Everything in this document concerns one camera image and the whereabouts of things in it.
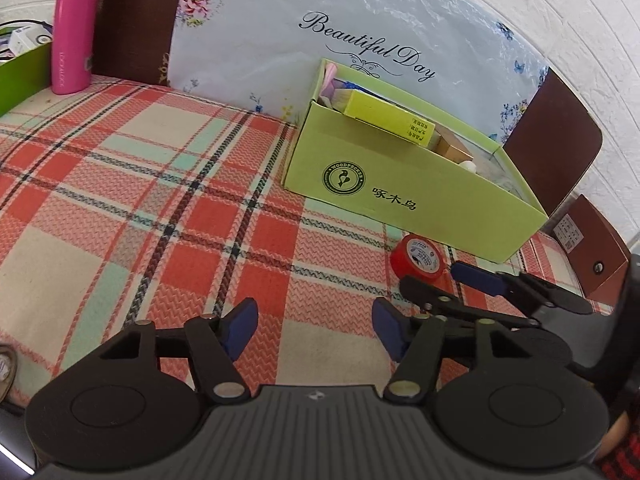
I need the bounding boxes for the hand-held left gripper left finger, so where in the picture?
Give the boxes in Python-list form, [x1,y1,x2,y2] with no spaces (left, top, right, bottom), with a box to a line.
[97,297,259,403]

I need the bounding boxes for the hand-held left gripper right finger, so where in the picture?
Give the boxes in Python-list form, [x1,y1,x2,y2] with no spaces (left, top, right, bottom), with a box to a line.
[372,296,531,403]

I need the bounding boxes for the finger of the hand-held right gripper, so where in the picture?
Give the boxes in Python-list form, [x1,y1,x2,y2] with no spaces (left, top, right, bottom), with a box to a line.
[399,275,538,333]
[450,261,593,316]

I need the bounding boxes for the red tape roll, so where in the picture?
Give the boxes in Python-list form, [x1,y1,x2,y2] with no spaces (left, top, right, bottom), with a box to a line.
[391,234,445,286]

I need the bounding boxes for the large light green box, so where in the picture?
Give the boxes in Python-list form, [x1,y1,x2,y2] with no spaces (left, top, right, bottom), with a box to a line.
[280,56,549,264]

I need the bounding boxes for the gold box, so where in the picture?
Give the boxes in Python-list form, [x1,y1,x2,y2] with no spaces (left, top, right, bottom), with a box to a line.
[432,127,476,166]

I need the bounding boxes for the long yellow box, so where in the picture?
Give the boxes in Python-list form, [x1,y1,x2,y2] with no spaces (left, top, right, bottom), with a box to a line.
[342,90,436,150]

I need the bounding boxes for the pink and white socks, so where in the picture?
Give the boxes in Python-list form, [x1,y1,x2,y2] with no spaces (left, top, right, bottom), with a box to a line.
[320,62,342,108]

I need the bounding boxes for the person's right forearm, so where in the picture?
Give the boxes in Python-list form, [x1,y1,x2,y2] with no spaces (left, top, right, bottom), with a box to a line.
[597,407,640,480]

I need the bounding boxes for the brown box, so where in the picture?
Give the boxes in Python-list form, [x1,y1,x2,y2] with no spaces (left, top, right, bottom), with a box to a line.
[552,194,632,301]

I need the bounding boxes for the red plaid blanket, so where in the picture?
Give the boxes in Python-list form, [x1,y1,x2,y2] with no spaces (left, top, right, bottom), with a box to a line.
[0,72,618,411]

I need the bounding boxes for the floral plastic bedding bag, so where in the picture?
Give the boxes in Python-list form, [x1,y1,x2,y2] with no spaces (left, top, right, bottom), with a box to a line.
[167,0,551,146]

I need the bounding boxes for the dark green open box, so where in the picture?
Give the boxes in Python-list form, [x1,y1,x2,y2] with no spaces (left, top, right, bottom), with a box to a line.
[0,42,53,118]

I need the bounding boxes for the pink thermos bottle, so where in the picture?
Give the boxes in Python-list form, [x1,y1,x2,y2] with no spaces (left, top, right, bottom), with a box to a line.
[51,0,105,96]

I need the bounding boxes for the small white box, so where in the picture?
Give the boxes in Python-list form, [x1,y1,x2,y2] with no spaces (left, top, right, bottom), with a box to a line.
[7,30,53,58]

